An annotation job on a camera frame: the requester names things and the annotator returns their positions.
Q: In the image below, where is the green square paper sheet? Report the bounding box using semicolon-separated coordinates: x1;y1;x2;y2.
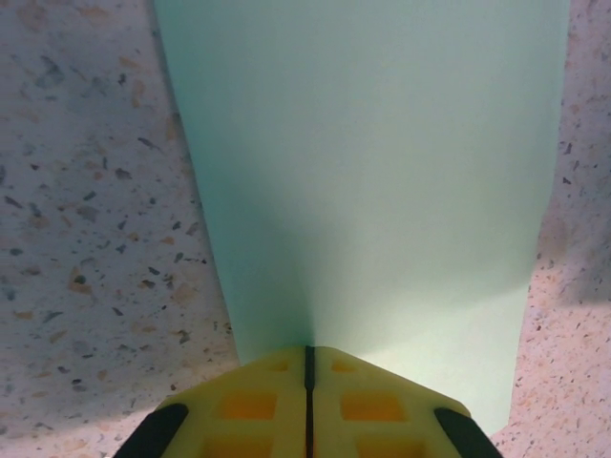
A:
152;0;572;438

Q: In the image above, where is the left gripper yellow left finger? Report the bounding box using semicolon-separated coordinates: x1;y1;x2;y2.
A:
112;344;310;458

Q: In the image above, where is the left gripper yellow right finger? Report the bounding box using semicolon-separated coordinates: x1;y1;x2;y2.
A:
307;344;503;458

